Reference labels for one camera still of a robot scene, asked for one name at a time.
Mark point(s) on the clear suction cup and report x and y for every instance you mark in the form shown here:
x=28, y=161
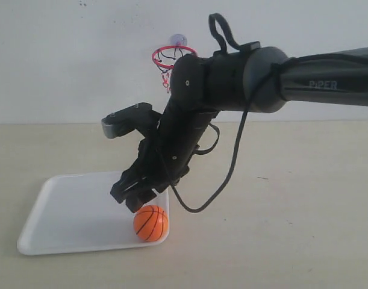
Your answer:
x=178, y=40

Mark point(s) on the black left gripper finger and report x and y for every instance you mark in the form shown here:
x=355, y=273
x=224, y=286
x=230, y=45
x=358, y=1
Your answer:
x=127, y=188

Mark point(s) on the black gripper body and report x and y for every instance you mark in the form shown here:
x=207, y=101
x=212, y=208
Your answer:
x=166, y=158

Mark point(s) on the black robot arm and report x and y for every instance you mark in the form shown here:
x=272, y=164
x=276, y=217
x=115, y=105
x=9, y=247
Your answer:
x=255, y=79

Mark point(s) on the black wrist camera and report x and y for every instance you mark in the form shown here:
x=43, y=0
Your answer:
x=136, y=117

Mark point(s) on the small orange basketball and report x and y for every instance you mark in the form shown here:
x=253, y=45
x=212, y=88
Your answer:
x=151, y=223

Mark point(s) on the red mini basketball hoop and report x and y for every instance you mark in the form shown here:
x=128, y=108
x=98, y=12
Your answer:
x=165, y=58

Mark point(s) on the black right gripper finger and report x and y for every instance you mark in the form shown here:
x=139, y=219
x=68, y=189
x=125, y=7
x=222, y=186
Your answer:
x=136, y=200

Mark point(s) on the white plastic tray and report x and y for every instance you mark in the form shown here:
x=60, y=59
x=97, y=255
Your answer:
x=76, y=213

